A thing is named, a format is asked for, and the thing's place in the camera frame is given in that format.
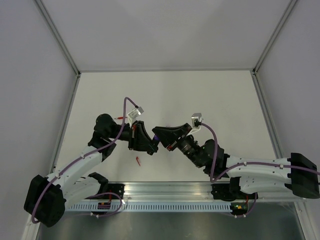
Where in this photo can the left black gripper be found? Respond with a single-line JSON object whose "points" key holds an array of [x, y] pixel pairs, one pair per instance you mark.
{"points": [[139, 139]]}

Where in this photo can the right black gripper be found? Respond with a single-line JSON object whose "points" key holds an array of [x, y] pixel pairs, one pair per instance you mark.
{"points": [[168, 137]]}

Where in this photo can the black purple highlighter pen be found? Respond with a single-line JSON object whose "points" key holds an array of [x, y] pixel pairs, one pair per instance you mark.
{"points": [[154, 145]]}

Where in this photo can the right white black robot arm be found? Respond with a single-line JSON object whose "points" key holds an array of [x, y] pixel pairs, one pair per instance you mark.
{"points": [[246, 176]]}

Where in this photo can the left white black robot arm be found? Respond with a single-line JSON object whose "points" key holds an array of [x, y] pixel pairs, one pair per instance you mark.
{"points": [[49, 196]]}

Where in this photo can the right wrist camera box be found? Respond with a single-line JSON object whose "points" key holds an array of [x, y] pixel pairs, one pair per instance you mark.
{"points": [[196, 121]]}

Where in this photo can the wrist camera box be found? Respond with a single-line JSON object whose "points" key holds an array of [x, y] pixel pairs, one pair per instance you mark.
{"points": [[134, 114], [196, 121]]}

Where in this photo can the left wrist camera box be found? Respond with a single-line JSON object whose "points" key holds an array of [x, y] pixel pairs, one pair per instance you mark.
{"points": [[134, 114]]}

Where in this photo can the aluminium front rail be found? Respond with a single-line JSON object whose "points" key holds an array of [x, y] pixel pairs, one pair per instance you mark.
{"points": [[183, 191]]}

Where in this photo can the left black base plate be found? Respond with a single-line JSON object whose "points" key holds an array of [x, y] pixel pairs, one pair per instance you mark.
{"points": [[116, 188]]}

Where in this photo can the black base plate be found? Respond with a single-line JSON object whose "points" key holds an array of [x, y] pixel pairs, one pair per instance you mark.
{"points": [[116, 188], [222, 191]]}

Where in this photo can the white slotted cable duct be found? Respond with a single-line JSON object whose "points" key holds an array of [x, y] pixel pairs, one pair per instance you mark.
{"points": [[175, 207]]}

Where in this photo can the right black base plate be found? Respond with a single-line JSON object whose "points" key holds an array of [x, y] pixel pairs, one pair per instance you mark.
{"points": [[222, 191]]}

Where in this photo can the left aluminium frame post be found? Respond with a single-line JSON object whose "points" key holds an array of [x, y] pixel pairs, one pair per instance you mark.
{"points": [[56, 35]]}

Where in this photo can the aluminium frame post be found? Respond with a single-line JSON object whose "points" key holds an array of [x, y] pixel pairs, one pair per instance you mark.
{"points": [[56, 35], [276, 32]]}

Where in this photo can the right aluminium frame post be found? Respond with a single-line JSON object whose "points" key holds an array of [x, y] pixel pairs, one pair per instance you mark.
{"points": [[276, 32]]}

